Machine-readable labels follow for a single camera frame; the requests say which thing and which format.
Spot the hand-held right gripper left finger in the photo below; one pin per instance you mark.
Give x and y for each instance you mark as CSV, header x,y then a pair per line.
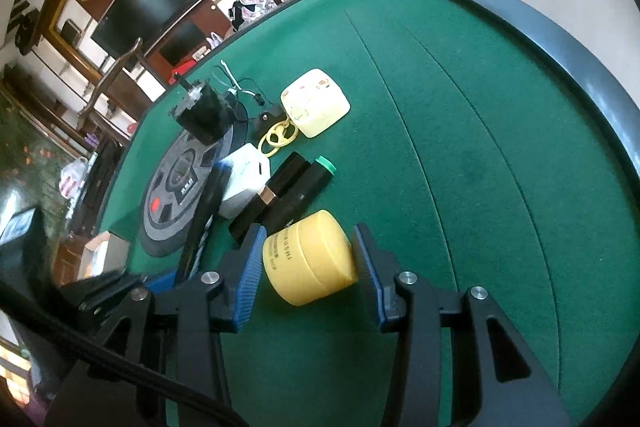
x,y
245,277

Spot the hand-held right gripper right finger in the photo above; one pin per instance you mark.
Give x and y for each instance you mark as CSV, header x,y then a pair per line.
x,y
367,277

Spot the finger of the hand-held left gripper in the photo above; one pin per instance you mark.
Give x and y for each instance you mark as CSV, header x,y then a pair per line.
x,y
110,289

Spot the yellow round jar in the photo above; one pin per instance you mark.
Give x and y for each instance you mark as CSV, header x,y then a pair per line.
x,y
315,257

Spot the cardboard box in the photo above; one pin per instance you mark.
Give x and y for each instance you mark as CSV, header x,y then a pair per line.
x,y
107,252

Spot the black lipstick tube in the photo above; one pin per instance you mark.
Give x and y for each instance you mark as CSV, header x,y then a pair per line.
x,y
250,219

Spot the black marker with blue cap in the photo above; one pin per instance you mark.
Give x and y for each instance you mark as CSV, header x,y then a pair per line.
x,y
205,227

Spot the white and red plastic bag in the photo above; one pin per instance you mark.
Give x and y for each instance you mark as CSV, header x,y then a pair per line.
x,y
72,179

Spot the round grey disc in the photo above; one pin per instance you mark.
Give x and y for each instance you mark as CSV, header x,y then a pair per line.
x,y
165,207

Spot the white charger box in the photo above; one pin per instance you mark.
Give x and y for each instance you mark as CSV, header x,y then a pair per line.
x,y
245,177

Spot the black tube with green cap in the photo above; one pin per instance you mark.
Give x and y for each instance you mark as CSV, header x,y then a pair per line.
x,y
305,192

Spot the yellow keyring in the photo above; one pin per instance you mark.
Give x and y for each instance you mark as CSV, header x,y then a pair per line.
x,y
265,146

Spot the black motor block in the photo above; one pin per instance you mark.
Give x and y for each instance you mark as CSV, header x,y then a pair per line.
x,y
205,112

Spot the cream square box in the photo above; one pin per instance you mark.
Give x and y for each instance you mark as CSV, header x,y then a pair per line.
x,y
320,107

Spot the plain wooden chair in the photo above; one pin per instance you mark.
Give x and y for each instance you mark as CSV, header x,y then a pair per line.
x,y
120,72

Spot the red item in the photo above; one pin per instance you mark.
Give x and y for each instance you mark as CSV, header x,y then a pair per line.
x,y
182,69

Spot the small white plastic bag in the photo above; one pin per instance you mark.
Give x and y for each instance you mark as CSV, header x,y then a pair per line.
x,y
214,41

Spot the dark cabinet door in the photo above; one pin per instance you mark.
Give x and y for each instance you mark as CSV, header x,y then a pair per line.
x,y
182,42

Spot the floral bag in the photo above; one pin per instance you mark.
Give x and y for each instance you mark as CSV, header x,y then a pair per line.
x,y
250,4

